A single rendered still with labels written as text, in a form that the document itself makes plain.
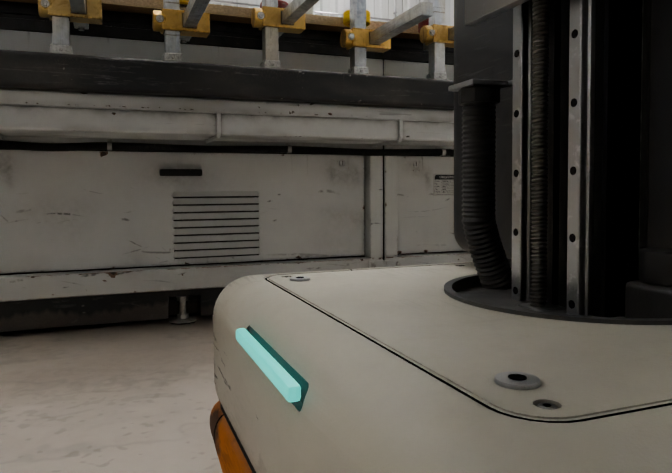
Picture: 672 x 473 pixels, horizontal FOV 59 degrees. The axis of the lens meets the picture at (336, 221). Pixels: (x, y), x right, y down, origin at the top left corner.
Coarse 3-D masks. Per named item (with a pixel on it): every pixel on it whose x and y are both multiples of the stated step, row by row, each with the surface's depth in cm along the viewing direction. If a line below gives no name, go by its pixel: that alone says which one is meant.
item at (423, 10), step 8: (416, 8) 139; (424, 8) 137; (432, 8) 137; (400, 16) 146; (408, 16) 142; (416, 16) 139; (424, 16) 138; (384, 24) 155; (392, 24) 150; (400, 24) 146; (408, 24) 145; (416, 24) 145; (376, 32) 159; (384, 32) 155; (392, 32) 152; (400, 32) 152; (376, 40) 160; (384, 40) 160
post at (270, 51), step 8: (264, 0) 154; (272, 0) 154; (264, 32) 154; (272, 32) 154; (264, 40) 155; (272, 40) 154; (264, 48) 155; (272, 48) 155; (264, 56) 155; (272, 56) 155
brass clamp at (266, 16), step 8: (256, 8) 153; (264, 8) 153; (272, 8) 153; (280, 8) 154; (256, 16) 152; (264, 16) 153; (272, 16) 153; (280, 16) 154; (304, 16) 156; (256, 24) 153; (264, 24) 153; (272, 24) 153; (280, 24) 154; (288, 24) 155; (296, 24) 156; (304, 24) 157; (288, 32) 160; (296, 32) 160
